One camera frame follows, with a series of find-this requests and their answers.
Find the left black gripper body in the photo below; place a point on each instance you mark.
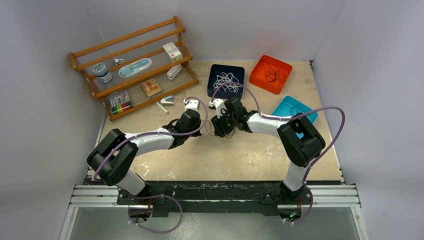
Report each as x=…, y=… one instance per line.
x=194, y=134

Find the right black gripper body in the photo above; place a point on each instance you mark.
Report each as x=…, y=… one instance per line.
x=225, y=124

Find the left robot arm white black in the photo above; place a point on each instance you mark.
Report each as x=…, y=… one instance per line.
x=112, y=157

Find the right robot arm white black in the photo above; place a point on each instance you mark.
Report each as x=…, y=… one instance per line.
x=301, y=140

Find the small blue white stapler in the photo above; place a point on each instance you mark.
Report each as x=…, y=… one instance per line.
x=167, y=101

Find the dark navy square tray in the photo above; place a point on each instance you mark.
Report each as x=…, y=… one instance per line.
x=221, y=74

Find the orange patterned small pack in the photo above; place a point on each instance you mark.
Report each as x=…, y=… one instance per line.
x=150, y=87

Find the cyan square tray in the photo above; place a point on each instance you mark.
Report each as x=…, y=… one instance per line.
x=289, y=107

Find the orange square tray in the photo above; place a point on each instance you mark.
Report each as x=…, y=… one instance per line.
x=270, y=74

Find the white red small box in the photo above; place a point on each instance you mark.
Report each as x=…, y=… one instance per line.
x=173, y=52

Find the coloured marker set pack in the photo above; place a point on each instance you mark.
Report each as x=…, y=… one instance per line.
x=120, y=102

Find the oval blue white package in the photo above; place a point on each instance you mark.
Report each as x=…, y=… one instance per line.
x=134, y=67

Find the wooden three-tier rack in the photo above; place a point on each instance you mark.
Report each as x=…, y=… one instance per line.
x=144, y=43

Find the small metal clip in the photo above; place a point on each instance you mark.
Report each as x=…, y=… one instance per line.
x=119, y=61

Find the blue white round jar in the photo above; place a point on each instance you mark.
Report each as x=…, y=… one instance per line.
x=102, y=73

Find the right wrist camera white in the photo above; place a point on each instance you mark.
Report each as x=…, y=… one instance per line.
x=219, y=106

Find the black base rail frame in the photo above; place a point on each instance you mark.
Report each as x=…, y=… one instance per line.
x=161, y=197

